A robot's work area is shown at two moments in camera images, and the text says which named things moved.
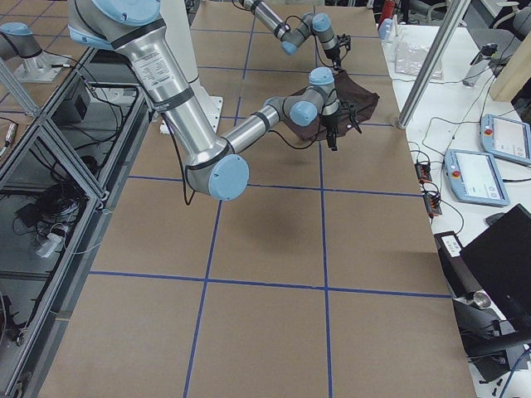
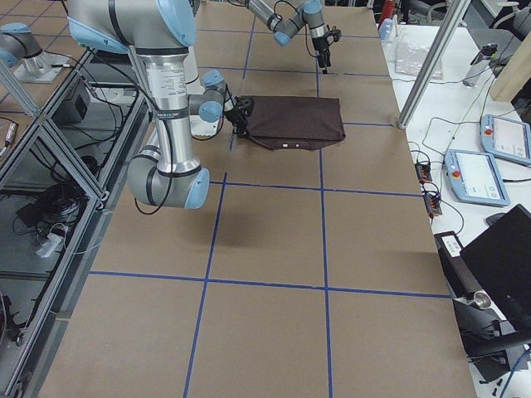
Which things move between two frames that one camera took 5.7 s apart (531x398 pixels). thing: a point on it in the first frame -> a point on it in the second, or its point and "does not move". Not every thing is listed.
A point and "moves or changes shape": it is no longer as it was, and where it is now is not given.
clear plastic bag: [408, 56] does not move
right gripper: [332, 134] -> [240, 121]
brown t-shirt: [355, 103] moves or changes shape
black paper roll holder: [489, 339] does not move
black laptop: [500, 259] does not move
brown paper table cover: [324, 278] does not move
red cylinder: [388, 10] does not move
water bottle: [479, 65] does not move
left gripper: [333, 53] -> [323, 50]
